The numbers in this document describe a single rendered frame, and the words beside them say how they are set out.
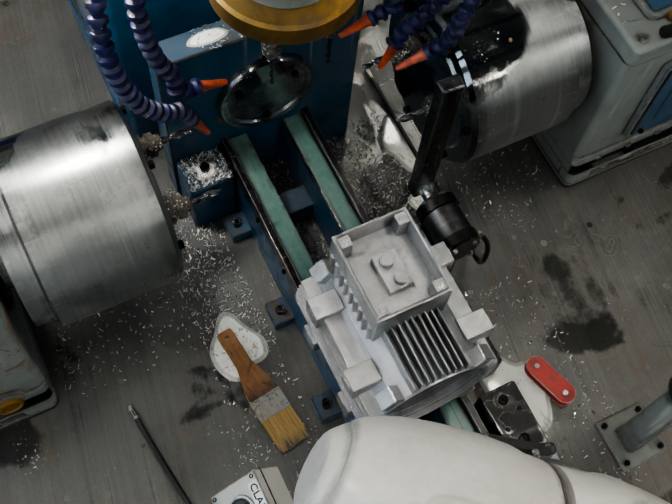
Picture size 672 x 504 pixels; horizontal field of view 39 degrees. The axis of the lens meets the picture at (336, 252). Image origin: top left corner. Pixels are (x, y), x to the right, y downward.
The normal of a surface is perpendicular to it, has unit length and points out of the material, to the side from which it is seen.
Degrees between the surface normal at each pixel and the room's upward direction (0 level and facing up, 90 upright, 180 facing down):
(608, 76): 90
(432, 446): 32
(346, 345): 0
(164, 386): 0
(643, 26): 0
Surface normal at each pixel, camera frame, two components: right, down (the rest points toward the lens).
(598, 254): 0.07, -0.42
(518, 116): 0.44, 0.67
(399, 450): 0.18, -0.75
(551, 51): 0.33, 0.20
